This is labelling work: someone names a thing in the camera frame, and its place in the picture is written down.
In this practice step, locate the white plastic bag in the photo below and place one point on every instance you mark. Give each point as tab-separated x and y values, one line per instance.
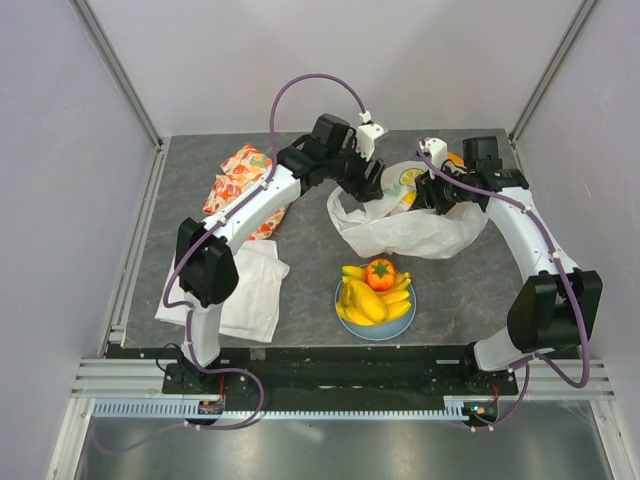
388	226

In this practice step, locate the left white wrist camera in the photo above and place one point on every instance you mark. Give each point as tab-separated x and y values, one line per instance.
368	133

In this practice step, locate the small yellow banana bunch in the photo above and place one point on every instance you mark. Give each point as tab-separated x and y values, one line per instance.
351	272

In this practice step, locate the floral patterned cloth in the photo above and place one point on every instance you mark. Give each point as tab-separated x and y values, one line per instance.
238	174

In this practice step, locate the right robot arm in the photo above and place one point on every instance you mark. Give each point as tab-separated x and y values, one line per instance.
557	304

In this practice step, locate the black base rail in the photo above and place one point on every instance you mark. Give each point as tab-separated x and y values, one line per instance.
339	378

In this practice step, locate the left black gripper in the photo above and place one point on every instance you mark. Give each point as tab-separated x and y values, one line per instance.
362	188

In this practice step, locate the white cloth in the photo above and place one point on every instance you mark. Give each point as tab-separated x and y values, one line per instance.
252	311

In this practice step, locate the light blue cable duct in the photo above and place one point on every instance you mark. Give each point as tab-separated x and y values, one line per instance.
197	410

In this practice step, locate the left aluminium frame post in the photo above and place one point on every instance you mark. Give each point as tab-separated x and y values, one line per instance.
99	37

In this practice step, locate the orange persimmon fruit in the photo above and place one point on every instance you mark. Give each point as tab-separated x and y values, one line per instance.
380	274

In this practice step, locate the aluminium frame post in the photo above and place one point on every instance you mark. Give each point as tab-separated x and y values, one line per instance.
558	58
99	37

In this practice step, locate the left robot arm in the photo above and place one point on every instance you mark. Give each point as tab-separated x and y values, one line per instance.
204	274

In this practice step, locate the large yellow banana bunch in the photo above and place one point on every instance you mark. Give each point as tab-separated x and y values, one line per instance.
398	303

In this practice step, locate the right aluminium frame post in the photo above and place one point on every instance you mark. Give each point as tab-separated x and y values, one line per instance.
558	58

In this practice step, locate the orange cloth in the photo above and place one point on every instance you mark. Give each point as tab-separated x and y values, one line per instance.
457	160

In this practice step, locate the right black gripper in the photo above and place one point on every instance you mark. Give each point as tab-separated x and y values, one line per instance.
428	194

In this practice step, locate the blue plate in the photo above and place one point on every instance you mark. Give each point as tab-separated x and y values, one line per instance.
386	331

